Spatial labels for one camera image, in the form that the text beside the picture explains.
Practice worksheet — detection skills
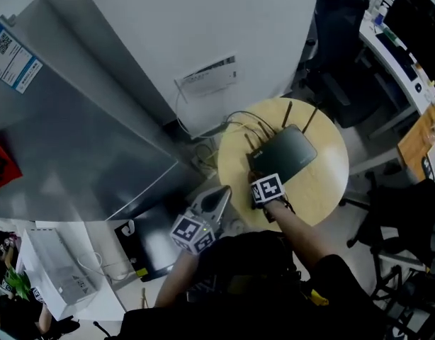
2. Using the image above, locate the person's black clothing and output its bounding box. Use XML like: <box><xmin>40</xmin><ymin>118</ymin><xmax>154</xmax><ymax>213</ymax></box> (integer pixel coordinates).
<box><xmin>114</xmin><ymin>230</ymin><xmax>392</xmax><ymax>340</ymax></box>

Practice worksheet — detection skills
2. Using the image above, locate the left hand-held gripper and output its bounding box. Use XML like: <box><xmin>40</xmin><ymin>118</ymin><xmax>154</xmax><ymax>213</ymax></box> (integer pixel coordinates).
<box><xmin>169</xmin><ymin>186</ymin><xmax>233</xmax><ymax>255</ymax></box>

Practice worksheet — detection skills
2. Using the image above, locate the green potted plant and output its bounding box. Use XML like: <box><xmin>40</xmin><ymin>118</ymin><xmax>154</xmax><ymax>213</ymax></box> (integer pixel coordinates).
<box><xmin>4</xmin><ymin>266</ymin><xmax>30</xmax><ymax>301</ymax></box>

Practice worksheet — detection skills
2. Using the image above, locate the black keyboard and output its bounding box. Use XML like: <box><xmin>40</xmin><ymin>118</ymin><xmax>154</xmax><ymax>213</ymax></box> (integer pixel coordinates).
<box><xmin>375</xmin><ymin>32</ymin><xmax>419</xmax><ymax>82</ymax></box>

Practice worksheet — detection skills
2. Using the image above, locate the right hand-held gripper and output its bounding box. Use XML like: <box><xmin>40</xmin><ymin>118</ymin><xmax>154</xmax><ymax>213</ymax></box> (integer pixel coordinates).
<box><xmin>250</xmin><ymin>172</ymin><xmax>286</xmax><ymax>208</ymax></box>

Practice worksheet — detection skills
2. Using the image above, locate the white carton box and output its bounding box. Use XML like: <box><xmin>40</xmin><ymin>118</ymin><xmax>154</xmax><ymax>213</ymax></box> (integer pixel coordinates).
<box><xmin>24</xmin><ymin>227</ymin><xmax>100</xmax><ymax>322</ymax></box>

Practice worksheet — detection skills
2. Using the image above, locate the black white printed case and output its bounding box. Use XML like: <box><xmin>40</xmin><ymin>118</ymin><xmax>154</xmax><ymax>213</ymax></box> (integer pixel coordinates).
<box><xmin>421</xmin><ymin>156</ymin><xmax>434</xmax><ymax>180</ymax></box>

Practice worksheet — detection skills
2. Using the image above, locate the black mesh office chair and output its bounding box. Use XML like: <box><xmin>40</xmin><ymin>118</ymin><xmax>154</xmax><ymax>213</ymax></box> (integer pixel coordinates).
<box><xmin>295</xmin><ymin>0</ymin><xmax>385</xmax><ymax>129</ymax></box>

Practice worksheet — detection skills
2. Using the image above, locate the silver refrigerator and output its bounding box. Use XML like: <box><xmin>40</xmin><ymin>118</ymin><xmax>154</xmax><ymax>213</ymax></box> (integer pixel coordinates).
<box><xmin>0</xmin><ymin>0</ymin><xmax>200</xmax><ymax>223</ymax></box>

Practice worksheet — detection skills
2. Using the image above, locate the black router with antennas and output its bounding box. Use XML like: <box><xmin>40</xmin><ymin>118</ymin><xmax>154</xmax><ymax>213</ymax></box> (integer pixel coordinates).
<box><xmin>244</xmin><ymin>101</ymin><xmax>320</xmax><ymax>186</ymax></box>

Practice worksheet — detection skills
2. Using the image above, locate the white wall cable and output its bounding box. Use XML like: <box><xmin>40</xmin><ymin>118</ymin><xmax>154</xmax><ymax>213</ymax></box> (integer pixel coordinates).
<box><xmin>174</xmin><ymin>86</ymin><xmax>192</xmax><ymax>136</ymax></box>

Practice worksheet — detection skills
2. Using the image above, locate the black chair with jacket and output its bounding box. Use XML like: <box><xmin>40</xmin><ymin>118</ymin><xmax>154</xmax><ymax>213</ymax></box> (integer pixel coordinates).
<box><xmin>339</xmin><ymin>170</ymin><xmax>435</xmax><ymax>297</ymax></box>

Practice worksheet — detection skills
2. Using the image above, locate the person's right forearm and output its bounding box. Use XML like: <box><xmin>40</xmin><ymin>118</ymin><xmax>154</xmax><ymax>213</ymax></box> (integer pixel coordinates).
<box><xmin>263</xmin><ymin>198</ymin><xmax>332</xmax><ymax>272</ymax></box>

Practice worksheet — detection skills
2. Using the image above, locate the orange wooden desk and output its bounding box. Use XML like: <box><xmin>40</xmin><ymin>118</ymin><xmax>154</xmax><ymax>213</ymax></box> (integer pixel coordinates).
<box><xmin>397</xmin><ymin>103</ymin><xmax>435</xmax><ymax>182</ymax></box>

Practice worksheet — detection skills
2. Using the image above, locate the black box with white logo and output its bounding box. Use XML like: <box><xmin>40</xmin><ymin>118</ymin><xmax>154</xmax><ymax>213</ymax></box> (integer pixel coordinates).
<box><xmin>113</xmin><ymin>207</ymin><xmax>190</xmax><ymax>283</ymax></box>

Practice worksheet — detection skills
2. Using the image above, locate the white wall cable box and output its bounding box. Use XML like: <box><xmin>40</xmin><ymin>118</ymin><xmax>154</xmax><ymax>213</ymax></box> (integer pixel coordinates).
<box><xmin>174</xmin><ymin>52</ymin><xmax>246</xmax><ymax>97</ymax></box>

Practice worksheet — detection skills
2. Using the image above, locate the black computer monitor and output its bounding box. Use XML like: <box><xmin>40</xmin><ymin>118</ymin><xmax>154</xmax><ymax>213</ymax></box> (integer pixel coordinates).
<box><xmin>383</xmin><ymin>0</ymin><xmax>435</xmax><ymax>81</ymax></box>

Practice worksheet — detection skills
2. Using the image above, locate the person's left forearm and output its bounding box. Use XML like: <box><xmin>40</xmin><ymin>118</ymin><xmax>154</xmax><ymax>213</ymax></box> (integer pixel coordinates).
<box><xmin>153</xmin><ymin>249</ymin><xmax>200</xmax><ymax>310</ymax></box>

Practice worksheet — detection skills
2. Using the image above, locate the black curved cable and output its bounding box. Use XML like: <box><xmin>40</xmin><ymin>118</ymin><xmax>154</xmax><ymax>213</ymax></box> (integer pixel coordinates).
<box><xmin>222</xmin><ymin>110</ymin><xmax>278</xmax><ymax>145</ymax></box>

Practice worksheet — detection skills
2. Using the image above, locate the round wooden side table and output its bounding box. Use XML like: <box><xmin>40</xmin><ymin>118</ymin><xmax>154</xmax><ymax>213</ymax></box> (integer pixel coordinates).
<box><xmin>216</xmin><ymin>97</ymin><xmax>350</xmax><ymax>228</ymax></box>

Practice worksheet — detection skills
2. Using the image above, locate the white computer desk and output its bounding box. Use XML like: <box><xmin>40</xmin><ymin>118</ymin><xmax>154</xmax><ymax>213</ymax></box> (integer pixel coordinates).
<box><xmin>344</xmin><ymin>12</ymin><xmax>435</xmax><ymax>148</ymax></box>

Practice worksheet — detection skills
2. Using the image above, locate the blue white label sticker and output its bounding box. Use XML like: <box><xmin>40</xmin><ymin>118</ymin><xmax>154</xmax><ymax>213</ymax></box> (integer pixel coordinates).
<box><xmin>0</xmin><ymin>20</ymin><xmax>44</xmax><ymax>95</ymax></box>

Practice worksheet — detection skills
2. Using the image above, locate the red paper decoration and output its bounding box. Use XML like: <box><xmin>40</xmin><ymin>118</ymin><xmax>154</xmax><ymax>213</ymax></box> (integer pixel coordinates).
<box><xmin>0</xmin><ymin>138</ymin><xmax>23</xmax><ymax>198</ymax></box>

